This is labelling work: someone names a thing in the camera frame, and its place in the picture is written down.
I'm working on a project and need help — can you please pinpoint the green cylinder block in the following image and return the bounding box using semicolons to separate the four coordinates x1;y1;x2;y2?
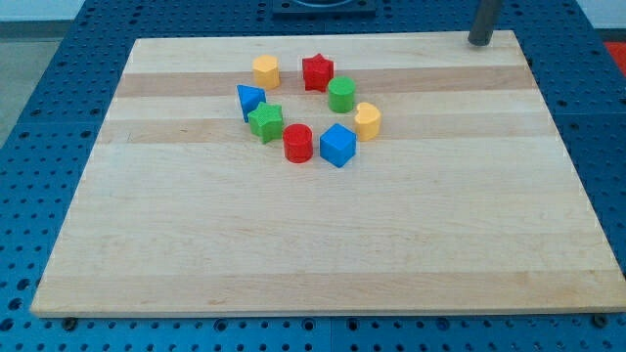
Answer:
327;76;356;113

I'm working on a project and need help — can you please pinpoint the yellow heart block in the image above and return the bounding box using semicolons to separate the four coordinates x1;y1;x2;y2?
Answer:
354;102;381;142

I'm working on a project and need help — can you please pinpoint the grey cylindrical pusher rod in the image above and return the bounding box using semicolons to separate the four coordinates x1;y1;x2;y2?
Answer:
468;0;504;47

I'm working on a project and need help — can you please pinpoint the yellow hexagon block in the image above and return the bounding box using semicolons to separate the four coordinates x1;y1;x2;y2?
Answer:
252;55;281;90

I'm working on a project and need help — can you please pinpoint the blue cube block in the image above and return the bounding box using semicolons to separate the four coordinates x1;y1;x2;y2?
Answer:
320;123;357;168

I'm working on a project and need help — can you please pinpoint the light wooden board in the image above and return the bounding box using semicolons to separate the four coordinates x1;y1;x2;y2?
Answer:
31;30;625;318

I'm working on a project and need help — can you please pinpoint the green star block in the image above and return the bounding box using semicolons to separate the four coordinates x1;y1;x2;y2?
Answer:
247;102;284;144

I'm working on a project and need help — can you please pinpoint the red cylinder block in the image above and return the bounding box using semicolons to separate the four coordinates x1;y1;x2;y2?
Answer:
283;123;313;163

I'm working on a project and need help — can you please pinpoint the blue triangle block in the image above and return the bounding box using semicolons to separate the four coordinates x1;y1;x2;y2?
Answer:
237;85;266;123

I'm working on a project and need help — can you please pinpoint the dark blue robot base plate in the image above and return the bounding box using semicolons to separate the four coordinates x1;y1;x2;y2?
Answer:
269;0;377;18

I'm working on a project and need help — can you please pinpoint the red star block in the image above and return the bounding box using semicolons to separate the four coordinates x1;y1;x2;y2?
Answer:
302;54;335;92

